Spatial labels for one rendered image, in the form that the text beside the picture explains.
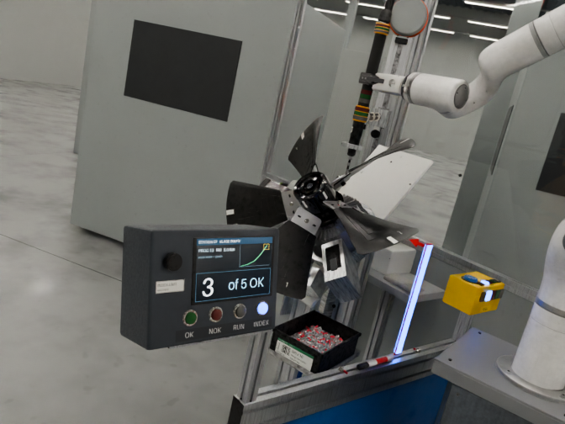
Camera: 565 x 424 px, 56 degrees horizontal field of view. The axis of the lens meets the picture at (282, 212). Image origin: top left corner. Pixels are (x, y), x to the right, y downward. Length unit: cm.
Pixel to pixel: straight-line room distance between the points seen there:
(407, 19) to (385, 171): 66
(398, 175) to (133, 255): 127
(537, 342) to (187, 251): 85
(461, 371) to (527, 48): 76
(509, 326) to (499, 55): 111
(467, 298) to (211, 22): 279
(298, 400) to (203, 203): 276
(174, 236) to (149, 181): 327
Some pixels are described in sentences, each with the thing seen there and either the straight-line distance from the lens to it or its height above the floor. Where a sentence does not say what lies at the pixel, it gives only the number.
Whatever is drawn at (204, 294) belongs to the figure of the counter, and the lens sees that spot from 90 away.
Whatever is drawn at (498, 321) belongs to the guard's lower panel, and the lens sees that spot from 218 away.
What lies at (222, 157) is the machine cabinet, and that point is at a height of 92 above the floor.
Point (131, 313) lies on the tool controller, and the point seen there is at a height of 110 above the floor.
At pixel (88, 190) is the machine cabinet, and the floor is 37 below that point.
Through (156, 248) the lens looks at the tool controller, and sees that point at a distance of 84.
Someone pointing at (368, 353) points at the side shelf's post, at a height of 50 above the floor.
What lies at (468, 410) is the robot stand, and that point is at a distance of 137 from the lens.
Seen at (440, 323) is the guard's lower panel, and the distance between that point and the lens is 231.
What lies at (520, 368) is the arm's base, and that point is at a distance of 141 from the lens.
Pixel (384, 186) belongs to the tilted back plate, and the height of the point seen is 123.
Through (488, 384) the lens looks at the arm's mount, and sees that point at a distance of 133.
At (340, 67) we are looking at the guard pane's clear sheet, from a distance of 275.
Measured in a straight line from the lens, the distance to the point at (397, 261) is 220.
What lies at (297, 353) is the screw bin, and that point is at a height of 85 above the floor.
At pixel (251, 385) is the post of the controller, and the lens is 116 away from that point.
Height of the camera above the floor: 151
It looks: 13 degrees down
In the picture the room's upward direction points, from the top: 13 degrees clockwise
